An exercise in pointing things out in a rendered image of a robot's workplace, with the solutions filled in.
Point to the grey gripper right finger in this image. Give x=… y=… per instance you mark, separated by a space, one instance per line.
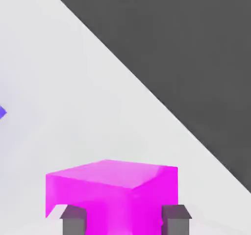
x=176 y=221

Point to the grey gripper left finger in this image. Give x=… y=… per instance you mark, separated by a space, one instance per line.
x=74 y=221

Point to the small magenta cube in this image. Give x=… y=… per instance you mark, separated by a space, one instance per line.
x=117 y=189

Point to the small blue cube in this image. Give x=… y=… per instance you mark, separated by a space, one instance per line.
x=2 y=112

